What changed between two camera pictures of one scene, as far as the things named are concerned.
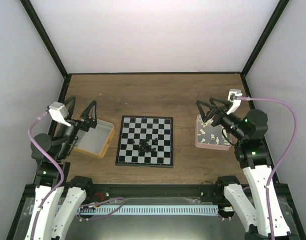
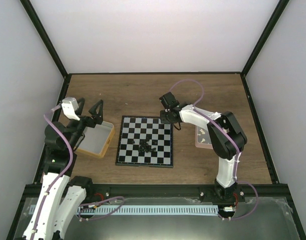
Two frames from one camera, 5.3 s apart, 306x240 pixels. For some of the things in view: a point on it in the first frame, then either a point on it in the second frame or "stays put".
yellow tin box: (95, 141) stays put
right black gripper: (221, 111) → (164, 119)
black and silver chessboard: (134, 127) stays put
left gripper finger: (72, 100) → (80, 102)
